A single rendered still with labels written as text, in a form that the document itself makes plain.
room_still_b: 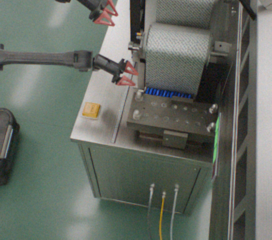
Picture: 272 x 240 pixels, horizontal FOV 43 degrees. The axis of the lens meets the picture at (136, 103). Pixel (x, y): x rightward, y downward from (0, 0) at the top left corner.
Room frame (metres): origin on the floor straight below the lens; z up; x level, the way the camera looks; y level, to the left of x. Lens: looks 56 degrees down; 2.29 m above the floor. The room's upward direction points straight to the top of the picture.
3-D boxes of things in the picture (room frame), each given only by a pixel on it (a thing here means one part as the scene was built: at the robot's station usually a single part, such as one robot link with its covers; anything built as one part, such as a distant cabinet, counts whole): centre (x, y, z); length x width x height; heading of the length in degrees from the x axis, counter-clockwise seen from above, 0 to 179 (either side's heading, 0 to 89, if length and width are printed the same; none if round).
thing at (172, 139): (0.71, -0.17, 0.96); 0.10 x 0.03 x 0.11; 79
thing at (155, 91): (0.90, -0.15, 1.03); 0.21 x 0.04 x 0.03; 79
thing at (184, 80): (0.93, -0.16, 1.11); 0.23 x 0.01 x 0.18; 79
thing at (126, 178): (1.92, -0.28, 0.43); 2.52 x 0.64 x 0.86; 169
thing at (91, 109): (0.90, 0.21, 0.91); 0.07 x 0.07 x 0.02; 79
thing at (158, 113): (0.80, -0.17, 1.00); 0.40 x 0.16 x 0.06; 79
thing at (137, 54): (1.05, -0.01, 1.05); 0.06 x 0.05 x 0.31; 79
